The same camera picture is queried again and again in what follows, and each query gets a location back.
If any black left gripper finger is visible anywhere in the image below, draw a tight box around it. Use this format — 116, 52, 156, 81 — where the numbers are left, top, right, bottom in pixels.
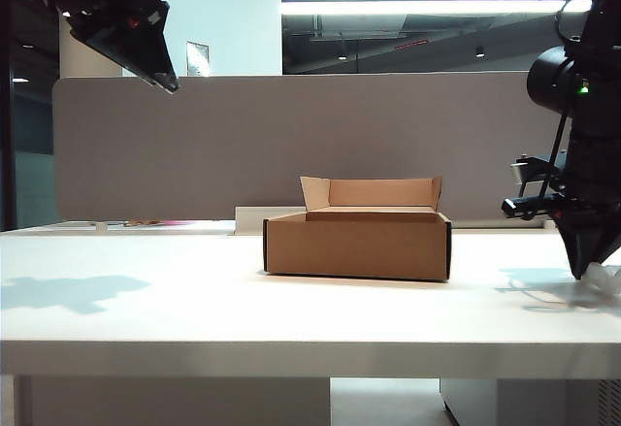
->
70, 20, 177, 82
69, 31, 180, 94

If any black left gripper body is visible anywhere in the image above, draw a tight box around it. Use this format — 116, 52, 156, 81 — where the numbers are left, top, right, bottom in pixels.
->
55, 0, 170, 42

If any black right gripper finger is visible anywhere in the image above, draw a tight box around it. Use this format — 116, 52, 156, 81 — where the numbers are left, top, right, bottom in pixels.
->
555, 224, 603, 280
587, 229, 621, 268

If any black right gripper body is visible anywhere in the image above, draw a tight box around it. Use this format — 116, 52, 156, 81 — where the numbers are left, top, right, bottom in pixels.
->
552, 186, 621, 234

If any brown cardboard box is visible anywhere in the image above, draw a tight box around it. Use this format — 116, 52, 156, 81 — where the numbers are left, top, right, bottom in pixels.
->
262, 175, 453, 282

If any grey desk divider panel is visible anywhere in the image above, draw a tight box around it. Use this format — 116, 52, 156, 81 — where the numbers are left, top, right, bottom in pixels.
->
51, 75, 572, 222

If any long linear ceiling light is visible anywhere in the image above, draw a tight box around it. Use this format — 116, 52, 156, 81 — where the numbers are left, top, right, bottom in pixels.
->
279, 0, 596, 16

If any white desk support panel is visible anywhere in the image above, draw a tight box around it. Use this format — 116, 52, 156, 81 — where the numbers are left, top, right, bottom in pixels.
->
29, 376, 332, 426

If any framed wall notice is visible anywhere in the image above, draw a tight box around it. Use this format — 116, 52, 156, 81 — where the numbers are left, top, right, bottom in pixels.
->
185, 41, 211, 78

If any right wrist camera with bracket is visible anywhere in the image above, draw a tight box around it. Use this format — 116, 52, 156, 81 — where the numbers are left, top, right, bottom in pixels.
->
501, 152, 567, 222

